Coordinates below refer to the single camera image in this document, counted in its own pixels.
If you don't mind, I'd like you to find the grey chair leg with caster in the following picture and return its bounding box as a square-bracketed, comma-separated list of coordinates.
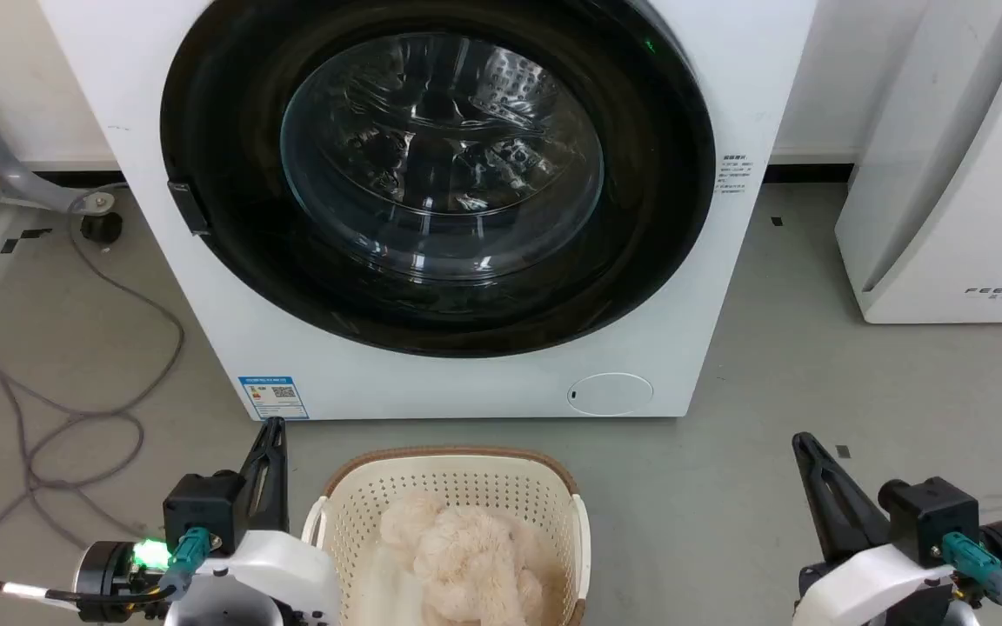
[0, 91, 116, 215]

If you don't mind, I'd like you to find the cream perforated laundry basket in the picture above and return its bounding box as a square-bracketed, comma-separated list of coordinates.
[301, 446, 591, 626]

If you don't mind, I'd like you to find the teal plug right gripper cable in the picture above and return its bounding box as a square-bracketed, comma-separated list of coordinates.
[941, 531, 1002, 626]

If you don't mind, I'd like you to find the beige fluffy plush toy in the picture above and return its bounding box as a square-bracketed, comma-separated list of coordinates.
[377, 491, 554, 626]

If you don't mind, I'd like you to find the round white filter cover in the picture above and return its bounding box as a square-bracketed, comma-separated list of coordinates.
[567, 372, 654, 417]

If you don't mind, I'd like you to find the black round washer door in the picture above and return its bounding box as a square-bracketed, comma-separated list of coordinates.
[160, 0, 718, 359]

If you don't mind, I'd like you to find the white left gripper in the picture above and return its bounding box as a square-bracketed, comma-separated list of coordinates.
[73, 417, 342, 626]

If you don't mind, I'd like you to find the small white text sticker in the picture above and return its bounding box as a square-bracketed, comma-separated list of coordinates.
[715, 155, 756, 196]

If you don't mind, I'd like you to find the teal plug gripper cable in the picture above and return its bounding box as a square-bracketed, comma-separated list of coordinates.
[941, 531, 1002, 626]
[158, 527, 211, 601]

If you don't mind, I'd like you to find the teal plug left gripper cable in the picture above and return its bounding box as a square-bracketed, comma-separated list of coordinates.
[158, 527, 211, 601]

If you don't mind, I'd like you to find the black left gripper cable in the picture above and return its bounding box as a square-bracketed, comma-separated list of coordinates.
[0, 577, 178, 606]

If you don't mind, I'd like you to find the blue energy label sticker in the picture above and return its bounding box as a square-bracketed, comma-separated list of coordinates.
[238, 376, 311, 422]

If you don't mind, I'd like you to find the black round floor foot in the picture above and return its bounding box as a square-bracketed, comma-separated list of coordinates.
[81, 211, 124, 243]

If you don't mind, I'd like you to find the white front-load washing machine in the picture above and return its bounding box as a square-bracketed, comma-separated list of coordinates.
[38, 0, 818, 423]

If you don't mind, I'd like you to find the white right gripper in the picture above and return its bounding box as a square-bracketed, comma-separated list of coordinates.
[792, 432, 1002, 626]

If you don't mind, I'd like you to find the long grey floor cable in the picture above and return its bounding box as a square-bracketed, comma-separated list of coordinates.
[0, 193, 186, 592]

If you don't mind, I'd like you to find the white appliance with grey lettering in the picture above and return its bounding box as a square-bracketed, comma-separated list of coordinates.
[834, 0, 1002, 325]

